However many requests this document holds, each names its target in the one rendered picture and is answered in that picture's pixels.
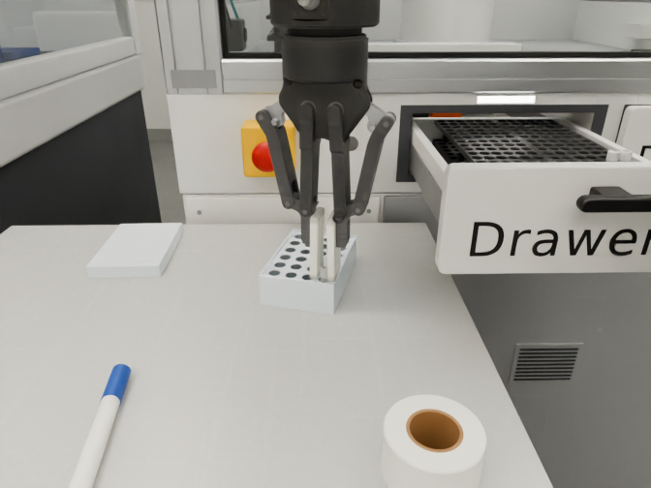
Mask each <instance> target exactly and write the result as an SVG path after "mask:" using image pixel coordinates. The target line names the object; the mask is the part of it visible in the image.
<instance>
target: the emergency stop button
mask: <svg viewBox="0 0 651 488"><path fill-rule="evenodd" d="M252 161H253V164H254V166H255V167H256V168H257V169H259V170H261V171H264V172H272V171H274V169H273V164H272V161H271V157H270V153H269V149H268V145H267V141H264V142H261V143H259V144H258V145H257V146H256V147H255V148H254V150H253V153H252Z"/></svg>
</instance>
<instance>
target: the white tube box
mask: <svg viewBox="0 0 651 488"><path fill-rule="evenodd" d="M356 261H357V236H356V235H350V240H349V242H348V244H347V246H346V248H341V269H340V271H339V273H338V275H337V277H336V279H335V281H334V282H331V281H330V282H327V283H325V282H321V278H320V274H319V276H318V278H317V279H311V278H310V244H302V241H301V229H292V231H291V232H290V233H289V235H288V236H287V237H286V239H285V240H284V241H283V243H282V244H281V246H280V247H279V248H278V250H277V251H276V252H275V254H274V255H273V256H272V258H271V259H270V260H269V262H268V263H267V264H266V266H265V267H264V268H263V270H262V271H261V273H260V275H259V289H260V302H261V305H265V306H272V307H279V308H286V309H293V310H299V311H306V312H313V313H320V314H327V315H334V313H335V311H336V308H337V306H338V304H339V301H340V299H341V296H342V294H343V292H344V289H345V287H346V285H347V283H348V281H349V278H350V276H351V273H352V271H353V269H354V266H355V264H356ZM324 265H327V241H326V232H324Z"/></svg>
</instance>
